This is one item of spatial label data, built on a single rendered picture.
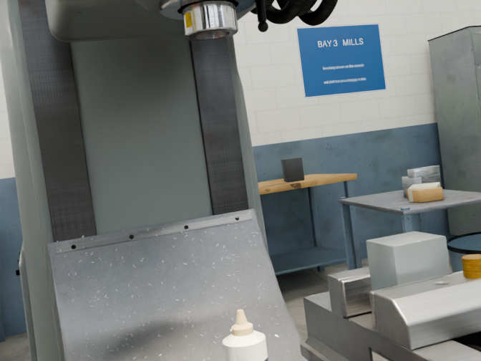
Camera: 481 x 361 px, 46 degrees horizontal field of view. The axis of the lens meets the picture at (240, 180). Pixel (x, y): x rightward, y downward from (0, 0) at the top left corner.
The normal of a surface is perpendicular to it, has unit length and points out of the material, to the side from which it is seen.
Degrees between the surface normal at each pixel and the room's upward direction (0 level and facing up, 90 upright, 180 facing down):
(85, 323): 63
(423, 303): 40
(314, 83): 90
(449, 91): 90
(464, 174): 90
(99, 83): 90
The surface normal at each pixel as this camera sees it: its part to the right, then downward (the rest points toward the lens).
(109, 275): 0.25, -0.42
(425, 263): 0.30, 0.01
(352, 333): -0.95, 0.14
